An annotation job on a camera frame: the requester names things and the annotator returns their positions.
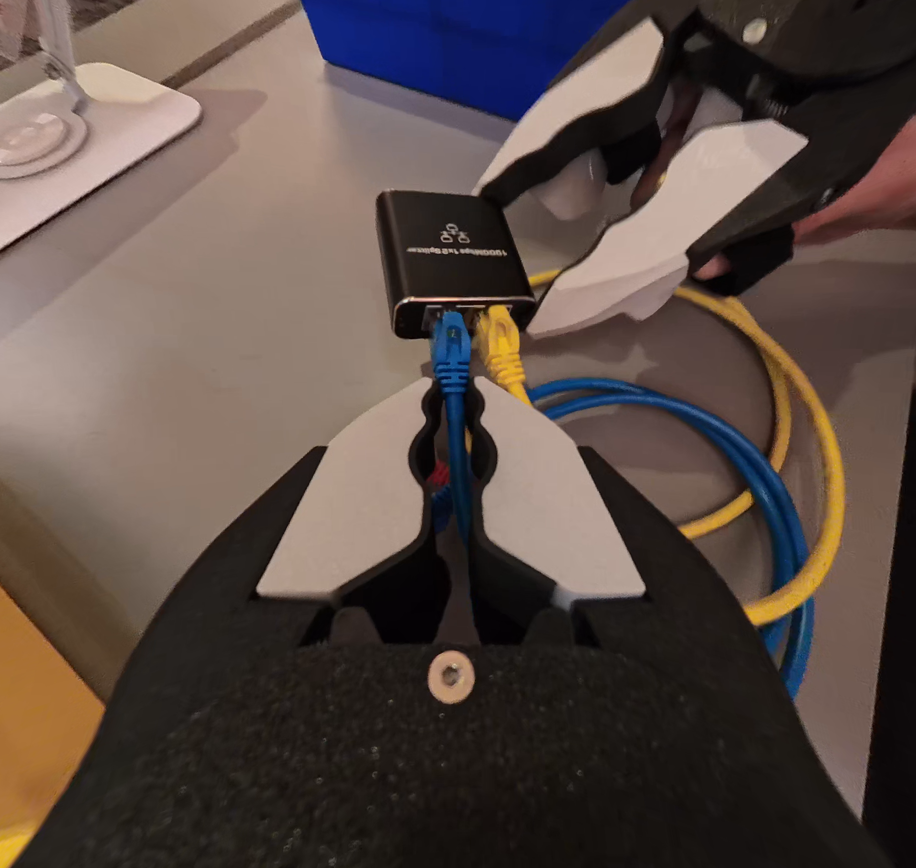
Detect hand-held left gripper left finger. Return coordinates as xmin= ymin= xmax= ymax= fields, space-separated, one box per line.
xmin=255 ymin=379 xmax=449 ymax=643

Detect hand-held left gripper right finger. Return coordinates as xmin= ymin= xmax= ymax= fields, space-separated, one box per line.
xmin=465 ymin=378 xmax=646 ymax=643

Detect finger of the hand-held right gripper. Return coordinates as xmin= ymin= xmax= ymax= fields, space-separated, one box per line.
xmin=474 ymin=19 xmax=678 ymax=205
xmin=528 ymin=119 xmax=811 ymax=341

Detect blue plastic bin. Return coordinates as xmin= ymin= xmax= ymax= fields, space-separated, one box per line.
xmin=282 ymin=0 xmax=709 ymax=123

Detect yellow ethernet cable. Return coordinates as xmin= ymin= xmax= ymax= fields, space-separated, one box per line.
xmin=465 ymin=269 xmax=847 ymax=627

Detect black ethernet port adapter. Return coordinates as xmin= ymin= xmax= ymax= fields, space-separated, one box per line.
xmin=375 ymin=190 xmax=538 ymax=341

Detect blue ethernet cable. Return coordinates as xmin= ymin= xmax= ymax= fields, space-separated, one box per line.
xmin=428 ymin=309 xmax=815 ymax=701

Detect yellow plastic bin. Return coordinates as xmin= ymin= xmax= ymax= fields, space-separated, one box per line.
xmin=0 ymin=585 xmax=107 ymax=868

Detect person's right hand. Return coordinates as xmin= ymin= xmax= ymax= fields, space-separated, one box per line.
xmin=793 ymin=117 xmax=916 ymax=248

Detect person's black clothing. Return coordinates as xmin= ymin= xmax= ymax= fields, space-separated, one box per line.
xmin=862 ymin=353 xmax=916 ymax=847

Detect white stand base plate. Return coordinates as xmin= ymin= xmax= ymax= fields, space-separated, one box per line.
xmin=0 ymin=62 xmax=203 ymax=250

